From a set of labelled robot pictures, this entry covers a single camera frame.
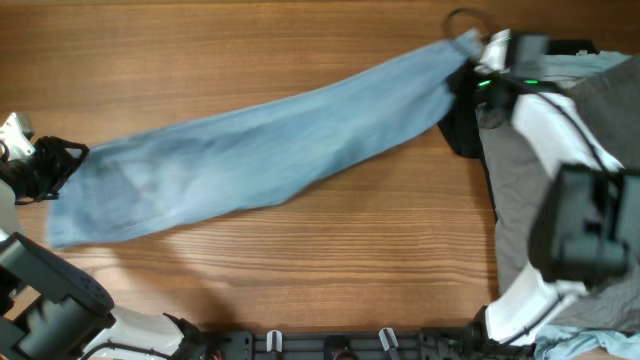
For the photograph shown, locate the light blue shirt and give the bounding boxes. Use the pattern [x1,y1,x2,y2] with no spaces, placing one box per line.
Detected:
[535,51,639,360]

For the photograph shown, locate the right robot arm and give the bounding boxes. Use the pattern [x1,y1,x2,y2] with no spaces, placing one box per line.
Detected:
[449,32,639,346]

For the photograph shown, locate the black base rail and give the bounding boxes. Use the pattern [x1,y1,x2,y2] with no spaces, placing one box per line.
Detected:
[199,328,472,360]

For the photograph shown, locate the black garment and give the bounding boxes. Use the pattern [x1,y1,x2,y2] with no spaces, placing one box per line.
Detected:
[437,93,498,221]

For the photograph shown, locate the light blue denim jeans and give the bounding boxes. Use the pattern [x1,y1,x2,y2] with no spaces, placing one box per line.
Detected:
[45,30,481,248]

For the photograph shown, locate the grey trousers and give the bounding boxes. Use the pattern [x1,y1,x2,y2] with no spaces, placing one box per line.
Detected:
[477,54,640,334]

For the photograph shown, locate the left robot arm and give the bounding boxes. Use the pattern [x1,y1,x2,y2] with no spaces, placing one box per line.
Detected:
[1,133,206,359]

